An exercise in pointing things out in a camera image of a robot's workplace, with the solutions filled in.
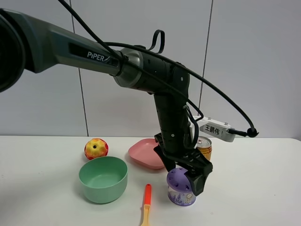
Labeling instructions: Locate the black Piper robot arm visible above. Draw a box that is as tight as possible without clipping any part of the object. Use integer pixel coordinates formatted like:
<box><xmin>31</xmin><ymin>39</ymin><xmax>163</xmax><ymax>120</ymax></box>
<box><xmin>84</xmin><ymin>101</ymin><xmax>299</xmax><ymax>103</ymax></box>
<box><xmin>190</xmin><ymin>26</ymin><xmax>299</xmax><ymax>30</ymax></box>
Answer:
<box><xmin>0</xmin><ymin>9</ymin><xmax>213</xmax><ymax>195</ymax></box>

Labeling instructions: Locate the pink square plate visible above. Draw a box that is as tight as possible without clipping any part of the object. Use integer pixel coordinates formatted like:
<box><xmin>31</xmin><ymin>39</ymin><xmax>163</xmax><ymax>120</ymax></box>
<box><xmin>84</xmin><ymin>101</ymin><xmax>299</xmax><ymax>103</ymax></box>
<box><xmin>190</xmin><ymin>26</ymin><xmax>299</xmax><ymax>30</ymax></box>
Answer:
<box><xmin>128</xmin><ymin>138</ymin><xmax>165</xmax><ymax>170</ymax></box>

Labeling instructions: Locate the white labelled wrist camera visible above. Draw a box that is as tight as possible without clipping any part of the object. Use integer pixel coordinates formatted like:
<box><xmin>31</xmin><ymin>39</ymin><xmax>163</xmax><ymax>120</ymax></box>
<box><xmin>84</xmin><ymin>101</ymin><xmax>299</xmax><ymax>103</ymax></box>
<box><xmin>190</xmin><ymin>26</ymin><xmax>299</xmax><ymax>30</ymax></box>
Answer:
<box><xmin>197</xmin><ymin>117</ymin><xmax>235</xmax><ymax>142</ymax></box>

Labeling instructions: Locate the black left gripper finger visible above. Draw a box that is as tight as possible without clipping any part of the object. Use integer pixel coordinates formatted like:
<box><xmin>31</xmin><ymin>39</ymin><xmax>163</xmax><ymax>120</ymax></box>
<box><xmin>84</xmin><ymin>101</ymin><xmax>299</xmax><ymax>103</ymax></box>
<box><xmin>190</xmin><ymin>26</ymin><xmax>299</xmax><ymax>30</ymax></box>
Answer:
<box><xmin>158</xmin><ymin>154</ymin><xmax>175</xmax><ymax>172</ymax></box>

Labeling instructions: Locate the purple lid air freshener jar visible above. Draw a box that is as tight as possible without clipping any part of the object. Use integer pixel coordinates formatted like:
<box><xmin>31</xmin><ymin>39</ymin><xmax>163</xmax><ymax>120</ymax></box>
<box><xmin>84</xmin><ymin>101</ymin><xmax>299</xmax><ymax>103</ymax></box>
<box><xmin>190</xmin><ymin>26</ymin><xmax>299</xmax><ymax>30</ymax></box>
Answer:
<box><xmin>166</xmin><ymin>167</ymin><xmax>196</xmax><ymax>207</ymax></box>

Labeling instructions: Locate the orange handled wooden spatula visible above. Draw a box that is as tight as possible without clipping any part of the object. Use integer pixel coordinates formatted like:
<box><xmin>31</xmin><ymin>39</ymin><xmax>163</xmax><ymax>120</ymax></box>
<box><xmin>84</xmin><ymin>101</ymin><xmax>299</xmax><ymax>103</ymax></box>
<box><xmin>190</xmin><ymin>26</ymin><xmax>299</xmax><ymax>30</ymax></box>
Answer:
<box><xmin>141</xmin><ymin>184</ymin><xmax>152</xmax><ymax>226</ymax></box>

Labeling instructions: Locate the red yellow toy ball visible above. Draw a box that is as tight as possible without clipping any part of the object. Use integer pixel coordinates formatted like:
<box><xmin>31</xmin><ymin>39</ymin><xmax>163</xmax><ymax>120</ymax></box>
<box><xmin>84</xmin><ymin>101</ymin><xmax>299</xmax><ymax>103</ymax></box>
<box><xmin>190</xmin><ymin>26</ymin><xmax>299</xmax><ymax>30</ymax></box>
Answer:
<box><xmin>84</xmin><ymin>138</ymin><xmax>109</xmax><ymax>160</ymax></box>

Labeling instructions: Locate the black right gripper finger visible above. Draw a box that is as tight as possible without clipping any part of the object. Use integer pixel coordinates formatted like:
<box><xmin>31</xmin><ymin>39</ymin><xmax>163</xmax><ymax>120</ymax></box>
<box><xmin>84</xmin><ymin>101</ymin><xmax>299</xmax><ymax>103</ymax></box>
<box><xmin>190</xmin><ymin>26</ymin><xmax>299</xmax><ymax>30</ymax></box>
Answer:
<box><xmin>185</xmin><ymin>170</ymin><xmax>210</xmax><ymax>196</ymax></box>

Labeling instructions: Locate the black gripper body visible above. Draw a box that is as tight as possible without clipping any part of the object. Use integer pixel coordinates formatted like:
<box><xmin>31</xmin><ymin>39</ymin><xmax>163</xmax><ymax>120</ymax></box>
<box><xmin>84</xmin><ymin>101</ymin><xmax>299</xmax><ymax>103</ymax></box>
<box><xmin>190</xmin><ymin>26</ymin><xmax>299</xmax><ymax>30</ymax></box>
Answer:
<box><xmin>154</xmin><ymin>93</ymin><xmax>213</xmax><ymax>173</ymax></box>

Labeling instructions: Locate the gold Red Bull can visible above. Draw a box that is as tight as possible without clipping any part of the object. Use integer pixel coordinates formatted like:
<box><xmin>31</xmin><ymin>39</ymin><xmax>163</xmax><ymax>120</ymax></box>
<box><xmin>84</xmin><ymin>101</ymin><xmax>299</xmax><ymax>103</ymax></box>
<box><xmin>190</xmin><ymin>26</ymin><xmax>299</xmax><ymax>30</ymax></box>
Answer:
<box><xmin>197</xmin><ymin>136</ymin><xmax>212</xmax><ymax>161</ymax></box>

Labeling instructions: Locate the green plastic bowl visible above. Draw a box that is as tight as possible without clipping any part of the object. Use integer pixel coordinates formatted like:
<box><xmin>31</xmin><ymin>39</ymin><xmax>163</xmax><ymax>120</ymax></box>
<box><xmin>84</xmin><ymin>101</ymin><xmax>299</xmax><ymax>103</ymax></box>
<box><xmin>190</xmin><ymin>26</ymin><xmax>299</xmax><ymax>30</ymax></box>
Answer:
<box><xmin>79</xmin><ymin>156</ymin><xmax>128</xmax><ymax>204</ymax></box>

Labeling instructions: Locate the black camera cable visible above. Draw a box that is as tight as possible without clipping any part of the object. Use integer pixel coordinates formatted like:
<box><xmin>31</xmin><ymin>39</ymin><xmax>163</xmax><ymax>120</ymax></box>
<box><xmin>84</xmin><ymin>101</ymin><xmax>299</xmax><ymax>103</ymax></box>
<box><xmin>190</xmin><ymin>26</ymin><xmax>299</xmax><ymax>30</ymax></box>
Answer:
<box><xmin>57</xmin><ymin>0</ymin><xmax>259</xmax><ymax>138</ymax></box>

